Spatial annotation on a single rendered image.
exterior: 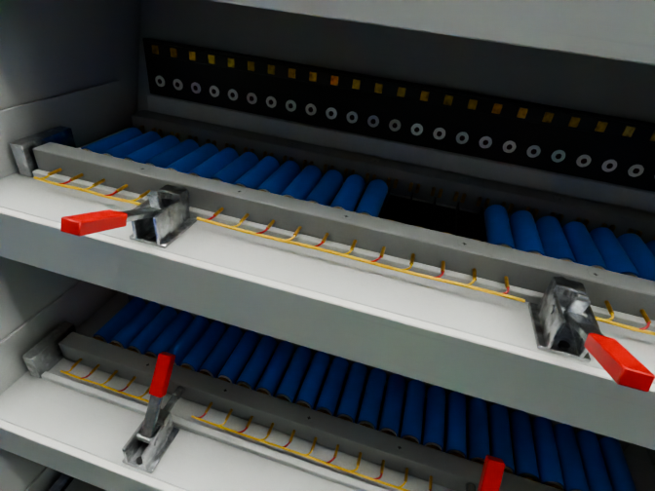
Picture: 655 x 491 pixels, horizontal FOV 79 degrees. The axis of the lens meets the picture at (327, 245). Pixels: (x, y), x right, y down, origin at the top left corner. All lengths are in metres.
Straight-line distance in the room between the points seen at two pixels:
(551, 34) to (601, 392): 0.19
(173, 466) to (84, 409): 0.11
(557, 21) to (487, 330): 0.16
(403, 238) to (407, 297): 0.04
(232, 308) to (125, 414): 0.19
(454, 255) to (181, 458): 0.28
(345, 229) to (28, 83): 0.29
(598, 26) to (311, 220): 0.19
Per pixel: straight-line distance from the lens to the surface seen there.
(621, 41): 0.25
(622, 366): 0.20
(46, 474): 0.61
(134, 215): 0.27
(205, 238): 0.30
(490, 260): 0.28
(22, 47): 0.43
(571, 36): 0.24
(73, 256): 0.34
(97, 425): 0.44
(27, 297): 0.47
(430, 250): 0.28
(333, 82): 0.39
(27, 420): 0.47
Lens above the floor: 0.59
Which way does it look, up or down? 17 degrees down
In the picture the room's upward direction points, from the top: 11 degrees clockwise
